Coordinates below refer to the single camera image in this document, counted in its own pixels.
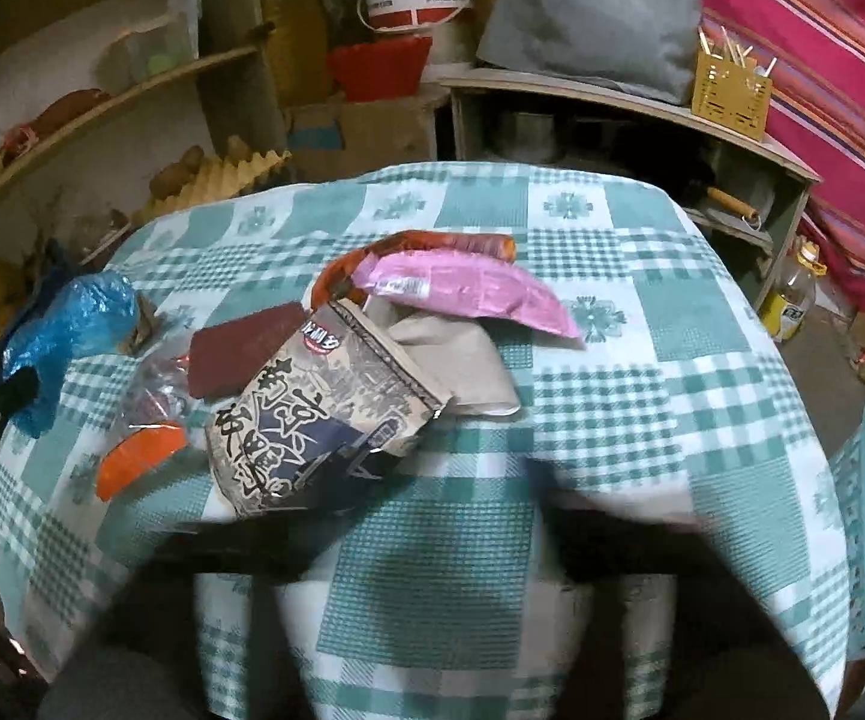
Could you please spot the long orange wrapper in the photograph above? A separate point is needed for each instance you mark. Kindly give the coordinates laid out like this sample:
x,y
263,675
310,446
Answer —
x,y
334,280

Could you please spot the grey cushion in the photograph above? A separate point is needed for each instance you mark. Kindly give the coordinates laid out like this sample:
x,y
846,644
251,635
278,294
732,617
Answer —
x,y
642,47

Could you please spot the oil bottle yellow cap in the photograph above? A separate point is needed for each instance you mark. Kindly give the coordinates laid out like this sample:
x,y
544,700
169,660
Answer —
x,y
794,291

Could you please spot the white face mask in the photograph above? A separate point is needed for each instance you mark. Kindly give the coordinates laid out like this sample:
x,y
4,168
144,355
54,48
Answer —
x,y
456,352

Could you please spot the green checkered tablecloth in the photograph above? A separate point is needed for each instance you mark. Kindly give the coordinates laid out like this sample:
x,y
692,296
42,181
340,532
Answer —
x,y
443,604

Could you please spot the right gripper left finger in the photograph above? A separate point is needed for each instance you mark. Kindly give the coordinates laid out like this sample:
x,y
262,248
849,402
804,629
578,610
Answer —
x,y
142,657

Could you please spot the cardboard box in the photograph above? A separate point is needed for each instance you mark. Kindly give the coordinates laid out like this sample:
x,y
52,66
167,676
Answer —
x,y
339,140

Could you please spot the dark red square pad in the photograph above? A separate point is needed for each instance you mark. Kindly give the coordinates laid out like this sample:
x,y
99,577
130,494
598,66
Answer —
x,y
222,359

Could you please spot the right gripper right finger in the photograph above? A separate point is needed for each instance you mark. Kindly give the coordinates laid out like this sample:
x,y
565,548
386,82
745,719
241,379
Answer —
x,y
661,584

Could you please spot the wooden wall shelf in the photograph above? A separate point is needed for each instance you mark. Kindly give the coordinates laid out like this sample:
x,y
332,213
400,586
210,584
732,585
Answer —
x,y
97,96

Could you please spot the red plastic basin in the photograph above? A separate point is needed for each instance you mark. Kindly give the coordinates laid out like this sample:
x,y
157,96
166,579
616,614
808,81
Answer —
x,y
389,69

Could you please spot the printed paper noodle cup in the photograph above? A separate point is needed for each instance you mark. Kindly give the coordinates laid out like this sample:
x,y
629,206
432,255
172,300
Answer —
x,y
339,401

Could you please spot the wooden handled tool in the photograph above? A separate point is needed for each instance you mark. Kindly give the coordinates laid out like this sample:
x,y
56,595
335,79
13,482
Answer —
x,y
737,207

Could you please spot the blue plastic bag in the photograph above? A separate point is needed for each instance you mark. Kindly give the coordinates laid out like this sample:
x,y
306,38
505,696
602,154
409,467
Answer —
x,y
89,316

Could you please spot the pink plastic wrapper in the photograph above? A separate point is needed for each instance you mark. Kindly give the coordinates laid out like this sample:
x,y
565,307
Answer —
x,y
462,284

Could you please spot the clear plastic bag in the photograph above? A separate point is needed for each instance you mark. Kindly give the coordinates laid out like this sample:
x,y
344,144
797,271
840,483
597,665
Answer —
x,y
158,394

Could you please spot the yellow egg tray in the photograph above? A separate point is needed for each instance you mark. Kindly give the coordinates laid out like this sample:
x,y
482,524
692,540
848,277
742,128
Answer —
x,y
218,180

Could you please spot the grey low shelf unit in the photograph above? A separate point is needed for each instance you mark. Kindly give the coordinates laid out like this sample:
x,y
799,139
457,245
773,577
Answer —
x,y
504,115

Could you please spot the yellow chopstick holder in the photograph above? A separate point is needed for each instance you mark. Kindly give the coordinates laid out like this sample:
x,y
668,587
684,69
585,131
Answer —
x,y
731,88

